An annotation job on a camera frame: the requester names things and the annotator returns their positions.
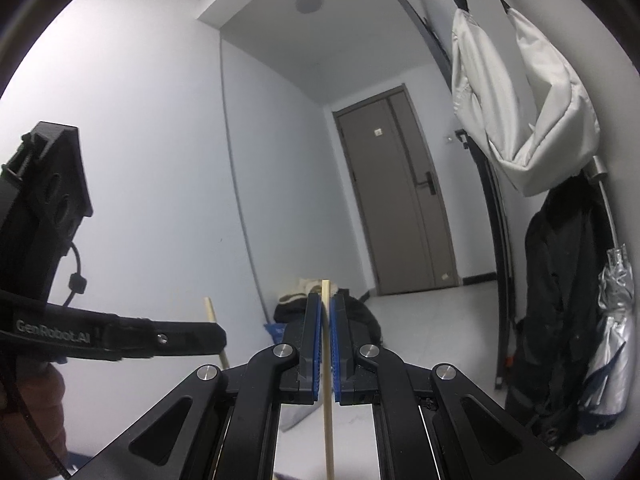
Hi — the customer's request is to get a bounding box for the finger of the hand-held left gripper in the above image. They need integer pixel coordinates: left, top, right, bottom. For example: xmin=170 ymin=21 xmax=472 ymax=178
xmin=102 ymin=314 xmax=227 ymax=361

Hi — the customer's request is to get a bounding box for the silver folded umbrella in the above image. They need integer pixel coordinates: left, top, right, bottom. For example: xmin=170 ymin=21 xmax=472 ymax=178
xmin=582 ymin=245 xmax=636 ymax=416

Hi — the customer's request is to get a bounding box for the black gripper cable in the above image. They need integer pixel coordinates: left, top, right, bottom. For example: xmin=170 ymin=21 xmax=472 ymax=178
xmin=62 ymin=242 xmax=87 ymax=308

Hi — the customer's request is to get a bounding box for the black bag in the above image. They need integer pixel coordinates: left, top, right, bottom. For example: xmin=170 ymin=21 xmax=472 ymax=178
xmin=274 ymin=287 xmax=383 ymax=348

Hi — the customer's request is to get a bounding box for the white hanging bag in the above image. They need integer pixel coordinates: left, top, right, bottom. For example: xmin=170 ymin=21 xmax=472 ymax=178
xmin=451 ymin=7 xmax=601 ymax=198

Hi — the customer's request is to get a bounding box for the brown door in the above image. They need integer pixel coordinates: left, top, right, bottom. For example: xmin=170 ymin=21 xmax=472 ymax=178
xmin=332 ymin=85 xmax=458 ymax=296

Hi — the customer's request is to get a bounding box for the wooden chopstick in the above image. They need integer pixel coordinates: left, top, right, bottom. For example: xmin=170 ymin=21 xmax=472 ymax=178
xmin=204 ymin=297 xmax=231 ymax=368
xmin=320 ymin=280 xmax=335 ymax=480

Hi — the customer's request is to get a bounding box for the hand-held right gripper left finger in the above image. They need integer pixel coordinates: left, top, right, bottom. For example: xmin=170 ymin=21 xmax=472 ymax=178
xmin=65 ymin=292 xmax=323 ymax=480

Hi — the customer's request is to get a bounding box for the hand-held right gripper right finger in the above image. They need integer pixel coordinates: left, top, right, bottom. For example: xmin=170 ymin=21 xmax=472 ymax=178
xmin=330 ymin=292 xmax=586 ymax=480

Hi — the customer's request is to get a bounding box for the person's left forearm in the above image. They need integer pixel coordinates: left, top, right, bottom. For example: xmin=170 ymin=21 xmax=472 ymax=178
xmin=0 ymin=360 xmax=68 ymax=480

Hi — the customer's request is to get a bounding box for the black hanging jacket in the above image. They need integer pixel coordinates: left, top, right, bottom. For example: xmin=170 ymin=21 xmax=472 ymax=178
xmin=505 ymin=172 xmax=626 ymax=448

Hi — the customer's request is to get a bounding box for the beige cloth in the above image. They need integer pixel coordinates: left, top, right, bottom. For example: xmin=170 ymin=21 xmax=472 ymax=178
xmin=280 ymin=278 xmax=337 ymax=306

